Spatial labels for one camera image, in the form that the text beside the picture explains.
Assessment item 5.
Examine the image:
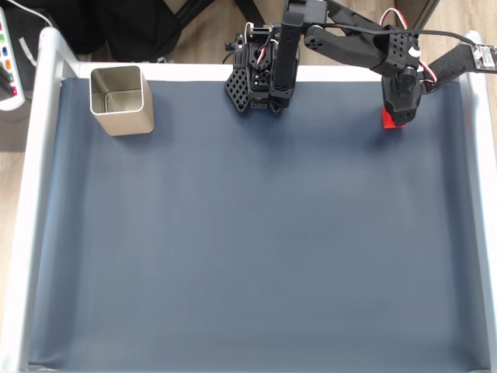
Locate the dark blue mat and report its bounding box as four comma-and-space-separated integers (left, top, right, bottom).
29, 77, 489, 371

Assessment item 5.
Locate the red cube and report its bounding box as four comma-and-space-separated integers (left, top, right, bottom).
381, 107, 407, 130

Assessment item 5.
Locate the dark brown cabinet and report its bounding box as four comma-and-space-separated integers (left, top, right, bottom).
394, 0, 442, 31

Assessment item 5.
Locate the square metal container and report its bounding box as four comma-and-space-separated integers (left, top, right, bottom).
89, 64, 155, 137

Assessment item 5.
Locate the black camera cable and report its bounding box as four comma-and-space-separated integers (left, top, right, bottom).
310, 22, 478, 46

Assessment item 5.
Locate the bare circuit board camera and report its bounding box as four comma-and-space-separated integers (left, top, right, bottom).
421, 41, 497, 96

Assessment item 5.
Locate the grey tape strip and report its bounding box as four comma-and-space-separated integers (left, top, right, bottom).
18, 37, 38, 65

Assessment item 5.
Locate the white metal table frame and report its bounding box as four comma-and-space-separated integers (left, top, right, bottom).
0, 26, 497, 373

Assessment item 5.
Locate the black office chair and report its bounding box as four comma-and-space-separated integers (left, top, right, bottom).
50, 0, 259, 65

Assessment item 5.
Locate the white cable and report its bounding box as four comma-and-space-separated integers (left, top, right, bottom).
6, 0, 52, 29

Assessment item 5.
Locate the white device with coloured buttons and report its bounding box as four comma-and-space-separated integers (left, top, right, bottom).
0, 7, 26, 112

